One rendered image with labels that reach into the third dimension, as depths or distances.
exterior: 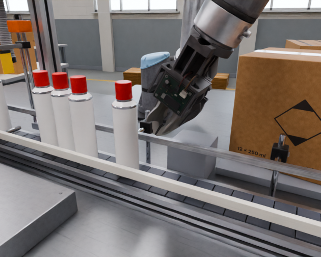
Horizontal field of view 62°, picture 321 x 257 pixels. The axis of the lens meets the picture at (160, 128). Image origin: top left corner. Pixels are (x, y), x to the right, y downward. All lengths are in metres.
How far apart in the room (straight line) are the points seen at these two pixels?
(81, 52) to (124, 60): 1.16
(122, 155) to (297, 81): 0.40
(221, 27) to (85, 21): 6.72
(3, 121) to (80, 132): 0.32
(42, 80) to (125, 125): 0.25
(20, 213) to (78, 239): 0.11
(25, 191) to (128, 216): 0.21
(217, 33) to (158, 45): 5.96
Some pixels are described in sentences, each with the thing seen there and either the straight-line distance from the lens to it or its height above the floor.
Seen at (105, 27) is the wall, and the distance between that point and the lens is 6.71.
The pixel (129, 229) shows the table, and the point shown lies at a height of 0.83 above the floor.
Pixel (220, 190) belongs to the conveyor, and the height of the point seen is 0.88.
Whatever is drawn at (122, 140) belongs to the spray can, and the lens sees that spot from 0.55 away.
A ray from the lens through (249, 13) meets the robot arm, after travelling 0.39.
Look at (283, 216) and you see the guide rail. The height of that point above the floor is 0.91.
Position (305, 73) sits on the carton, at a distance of 0.64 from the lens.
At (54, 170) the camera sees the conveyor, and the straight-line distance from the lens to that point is 0.70.
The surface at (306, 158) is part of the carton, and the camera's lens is 0.69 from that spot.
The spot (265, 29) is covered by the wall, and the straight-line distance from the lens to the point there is 6.05.
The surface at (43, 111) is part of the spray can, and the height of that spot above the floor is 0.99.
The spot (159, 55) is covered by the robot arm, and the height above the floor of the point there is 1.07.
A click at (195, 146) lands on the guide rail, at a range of 0.54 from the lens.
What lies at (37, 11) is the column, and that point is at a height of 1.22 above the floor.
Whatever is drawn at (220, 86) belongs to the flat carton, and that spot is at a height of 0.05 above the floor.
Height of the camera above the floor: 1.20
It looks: 22 degrees down
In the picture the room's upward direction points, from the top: straight up
